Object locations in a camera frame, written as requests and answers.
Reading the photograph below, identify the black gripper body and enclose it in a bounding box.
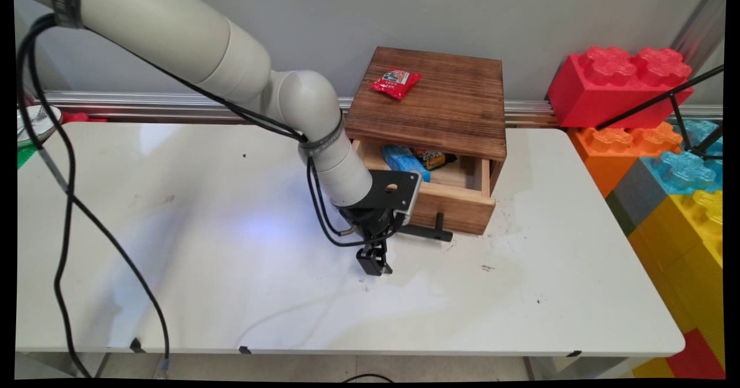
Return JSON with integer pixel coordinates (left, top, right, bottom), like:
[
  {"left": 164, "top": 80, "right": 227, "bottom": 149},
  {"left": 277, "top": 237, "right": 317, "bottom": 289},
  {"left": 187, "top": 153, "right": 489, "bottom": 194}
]
[{"left": 337, "top": 203, "right": 406, "bottom": 245}]

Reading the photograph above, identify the blue snack packet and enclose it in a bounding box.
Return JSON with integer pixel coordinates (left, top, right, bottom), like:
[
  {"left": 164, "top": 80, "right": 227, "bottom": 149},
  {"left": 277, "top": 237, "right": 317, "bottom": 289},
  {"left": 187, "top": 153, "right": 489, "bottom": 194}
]
[{"left": 381, "top": 144, "right": 432, "bottom": 183}]

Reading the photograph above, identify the brown orange snack packet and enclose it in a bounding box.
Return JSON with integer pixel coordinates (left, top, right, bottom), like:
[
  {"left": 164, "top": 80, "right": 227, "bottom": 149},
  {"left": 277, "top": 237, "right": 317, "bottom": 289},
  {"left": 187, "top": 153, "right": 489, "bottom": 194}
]
[{"left": 413, "top": 149, "right": 458, "bottom": 171}]

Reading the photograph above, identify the dark wooden drawer cabinet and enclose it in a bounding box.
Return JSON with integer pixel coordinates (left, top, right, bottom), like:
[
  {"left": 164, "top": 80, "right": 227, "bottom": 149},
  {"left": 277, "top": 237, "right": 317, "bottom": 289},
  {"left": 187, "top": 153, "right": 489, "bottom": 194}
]
[{"left": 345, "top": 46, "right": 508, "bottom": 195}]

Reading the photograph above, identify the red snack packet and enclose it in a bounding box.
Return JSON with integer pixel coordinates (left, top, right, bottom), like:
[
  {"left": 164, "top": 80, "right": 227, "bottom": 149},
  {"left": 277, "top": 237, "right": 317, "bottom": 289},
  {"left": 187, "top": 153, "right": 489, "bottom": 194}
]
[{"left": 370, "top": 68, "right": 423, "bottom": 101}]

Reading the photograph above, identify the large orange toy brick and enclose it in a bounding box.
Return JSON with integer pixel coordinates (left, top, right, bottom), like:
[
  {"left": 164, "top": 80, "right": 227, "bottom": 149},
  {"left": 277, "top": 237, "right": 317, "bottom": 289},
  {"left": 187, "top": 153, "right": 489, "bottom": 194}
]
[{"left": 568, "top": 121, "right": 685, "bottom": 198}]

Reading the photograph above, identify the large grey toy brick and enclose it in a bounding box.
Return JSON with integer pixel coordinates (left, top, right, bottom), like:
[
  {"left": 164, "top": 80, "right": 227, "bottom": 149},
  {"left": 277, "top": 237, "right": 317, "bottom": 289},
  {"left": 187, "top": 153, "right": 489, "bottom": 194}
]
[{"left": 605, "top": 157, "right": 675, "bottom": 238}]

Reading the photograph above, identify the large red toy brick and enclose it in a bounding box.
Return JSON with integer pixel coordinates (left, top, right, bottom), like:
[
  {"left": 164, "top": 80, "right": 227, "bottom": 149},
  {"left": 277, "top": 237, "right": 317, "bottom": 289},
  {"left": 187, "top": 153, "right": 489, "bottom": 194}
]
[{"left": 547, "top": 46, "right": 695, "bottom": 130}]

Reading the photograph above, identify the large yellow toy brick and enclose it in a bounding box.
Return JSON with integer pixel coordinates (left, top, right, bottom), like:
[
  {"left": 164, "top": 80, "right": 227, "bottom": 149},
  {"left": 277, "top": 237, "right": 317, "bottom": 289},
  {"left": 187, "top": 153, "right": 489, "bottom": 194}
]
[{"left": 627, "top": 190, "right": 725, "bottom": 371}]

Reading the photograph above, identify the small red flat object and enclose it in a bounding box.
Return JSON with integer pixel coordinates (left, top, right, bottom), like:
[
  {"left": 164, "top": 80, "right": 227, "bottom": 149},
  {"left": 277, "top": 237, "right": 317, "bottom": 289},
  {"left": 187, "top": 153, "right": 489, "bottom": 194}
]
[{"left": 62, "top": 111, "right": 108, "bottom": 124}]

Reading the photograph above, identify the large light blue toy brick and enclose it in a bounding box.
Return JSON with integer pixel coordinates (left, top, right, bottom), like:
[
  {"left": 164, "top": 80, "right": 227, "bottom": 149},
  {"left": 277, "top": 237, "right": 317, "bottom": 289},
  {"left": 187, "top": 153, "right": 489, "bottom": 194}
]
[{"left": 640, "top": 119, "right": 724, "bottom": 195}]

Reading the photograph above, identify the black tripod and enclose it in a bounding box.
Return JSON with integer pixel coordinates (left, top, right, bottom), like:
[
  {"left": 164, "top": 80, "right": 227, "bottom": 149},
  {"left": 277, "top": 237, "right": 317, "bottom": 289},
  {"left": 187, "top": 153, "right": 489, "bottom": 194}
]
[{"left": 595, "top": 64, "right": 725, "bottom": 161}]

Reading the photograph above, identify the white bowl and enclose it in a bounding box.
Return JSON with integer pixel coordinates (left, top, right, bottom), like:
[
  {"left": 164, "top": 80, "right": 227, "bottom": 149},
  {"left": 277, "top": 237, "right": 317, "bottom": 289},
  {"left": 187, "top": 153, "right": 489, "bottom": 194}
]
[{"left": 17, "top": 104, "right": 64, "bottom": 149}]

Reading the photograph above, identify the green flat plate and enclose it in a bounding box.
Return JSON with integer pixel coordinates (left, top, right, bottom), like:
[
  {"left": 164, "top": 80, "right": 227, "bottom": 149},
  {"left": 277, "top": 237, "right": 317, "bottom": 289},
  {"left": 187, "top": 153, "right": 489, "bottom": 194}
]
[{"left": 17, "top": 143, "right": 39, "bottom": 170}]

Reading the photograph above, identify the upright aluminium profile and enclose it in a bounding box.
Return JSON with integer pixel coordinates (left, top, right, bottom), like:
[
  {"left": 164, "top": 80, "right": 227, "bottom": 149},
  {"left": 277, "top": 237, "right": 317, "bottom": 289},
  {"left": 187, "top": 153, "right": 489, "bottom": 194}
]
[{"left": 670, "top": 0, "right": 727, "bottom": 77}]

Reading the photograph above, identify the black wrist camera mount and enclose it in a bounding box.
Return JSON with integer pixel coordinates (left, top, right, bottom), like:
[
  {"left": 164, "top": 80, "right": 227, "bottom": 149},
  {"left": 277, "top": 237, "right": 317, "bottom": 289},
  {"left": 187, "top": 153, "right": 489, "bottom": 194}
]
[{"left": 360, "top": 169, "right": 422, "bottom": 227}]

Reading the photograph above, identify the light wooden drawer black handle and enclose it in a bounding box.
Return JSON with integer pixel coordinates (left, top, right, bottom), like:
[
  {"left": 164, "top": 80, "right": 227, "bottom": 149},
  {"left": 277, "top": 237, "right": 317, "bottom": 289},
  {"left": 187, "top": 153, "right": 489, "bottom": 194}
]
[{"left": 351, "top": 139, "right": 497, "bottom": 243}]

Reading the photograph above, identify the grey velcro strap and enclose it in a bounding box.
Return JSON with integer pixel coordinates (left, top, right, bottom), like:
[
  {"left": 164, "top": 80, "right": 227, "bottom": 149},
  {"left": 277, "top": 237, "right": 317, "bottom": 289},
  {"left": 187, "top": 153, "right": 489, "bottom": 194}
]
[
  {"left": 297, "top": 110, "right": 346, "bottom": 158},
  {"left": 50, "top": 0, "right": 86, "bottom": 29}
]

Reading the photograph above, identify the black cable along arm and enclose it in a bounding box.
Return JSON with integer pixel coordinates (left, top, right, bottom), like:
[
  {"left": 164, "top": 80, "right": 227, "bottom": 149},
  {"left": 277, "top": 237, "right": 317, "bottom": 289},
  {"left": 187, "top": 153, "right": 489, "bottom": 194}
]
[{"left": 86, "top": 27, "right": 405, "bottom": 248}]

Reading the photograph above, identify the horizontal aluminium rail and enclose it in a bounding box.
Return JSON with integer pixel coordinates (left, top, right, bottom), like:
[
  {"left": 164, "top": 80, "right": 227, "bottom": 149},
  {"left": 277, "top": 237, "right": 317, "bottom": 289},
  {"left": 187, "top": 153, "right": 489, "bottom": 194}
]
[{"left": 35, "top": 91, "right": 724, "bottom": 128}]

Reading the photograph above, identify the thin black hanging cable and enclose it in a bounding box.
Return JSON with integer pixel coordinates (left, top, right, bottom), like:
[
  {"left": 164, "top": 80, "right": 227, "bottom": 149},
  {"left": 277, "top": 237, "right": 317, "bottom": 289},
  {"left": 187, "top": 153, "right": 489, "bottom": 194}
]
[{"left": 68, "top": 194, "right": 172, "bottom": 372}]

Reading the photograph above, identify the thick black hanging cable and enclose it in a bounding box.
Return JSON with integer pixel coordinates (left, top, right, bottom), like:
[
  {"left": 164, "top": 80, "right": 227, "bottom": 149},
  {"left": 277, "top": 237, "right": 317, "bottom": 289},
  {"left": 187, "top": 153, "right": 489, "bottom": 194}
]
[{"left": 16, "top": 13, "right": 93, "bottom": 379}]

